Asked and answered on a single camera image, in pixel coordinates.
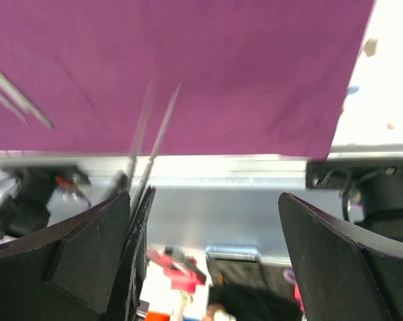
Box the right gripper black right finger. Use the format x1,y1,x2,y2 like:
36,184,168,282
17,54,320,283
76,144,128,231
278,193,403,321

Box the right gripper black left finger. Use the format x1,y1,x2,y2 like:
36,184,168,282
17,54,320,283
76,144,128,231
0,193,130,320

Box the pointed silver tweezers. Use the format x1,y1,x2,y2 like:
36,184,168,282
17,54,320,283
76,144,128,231
129,80,182,221

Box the large silver tweezers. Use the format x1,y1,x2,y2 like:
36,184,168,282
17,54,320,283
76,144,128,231
0,71,55,130

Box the small silver tweezers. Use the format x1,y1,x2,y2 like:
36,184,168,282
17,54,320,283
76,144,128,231
0,93,27,124

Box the maroon surgical cloth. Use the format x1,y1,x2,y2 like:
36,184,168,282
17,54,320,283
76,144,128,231
0,1,373,158

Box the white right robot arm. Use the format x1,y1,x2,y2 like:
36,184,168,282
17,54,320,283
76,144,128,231
0,163,403,320

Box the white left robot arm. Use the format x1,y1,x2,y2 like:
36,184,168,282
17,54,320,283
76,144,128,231
0,164,57,239

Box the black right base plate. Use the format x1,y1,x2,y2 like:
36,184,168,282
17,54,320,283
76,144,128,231
305,157,403,189

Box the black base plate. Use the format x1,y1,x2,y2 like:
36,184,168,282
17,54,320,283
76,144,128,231
305,157,403,189
0,163,91,185

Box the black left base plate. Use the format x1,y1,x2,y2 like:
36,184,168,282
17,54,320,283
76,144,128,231
0,163,91,185

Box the aluminium rail frame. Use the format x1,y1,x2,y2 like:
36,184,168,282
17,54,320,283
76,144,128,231
0,144,403,183

